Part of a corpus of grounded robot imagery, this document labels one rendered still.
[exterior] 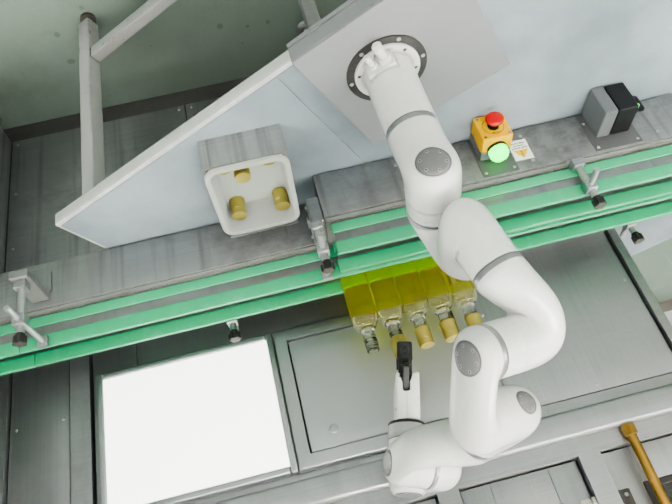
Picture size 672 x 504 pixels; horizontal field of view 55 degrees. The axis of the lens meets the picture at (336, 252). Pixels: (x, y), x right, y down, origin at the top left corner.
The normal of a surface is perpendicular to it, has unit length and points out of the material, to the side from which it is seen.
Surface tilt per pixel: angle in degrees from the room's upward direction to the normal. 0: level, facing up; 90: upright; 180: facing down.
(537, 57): 0
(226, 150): 90
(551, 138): 90
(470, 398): 74
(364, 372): 90
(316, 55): 3
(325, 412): 90
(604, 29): 0
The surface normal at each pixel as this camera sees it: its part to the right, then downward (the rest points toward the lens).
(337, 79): 0.25, 0.84
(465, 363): -0.84, 0.14
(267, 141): -0.07, -0.54
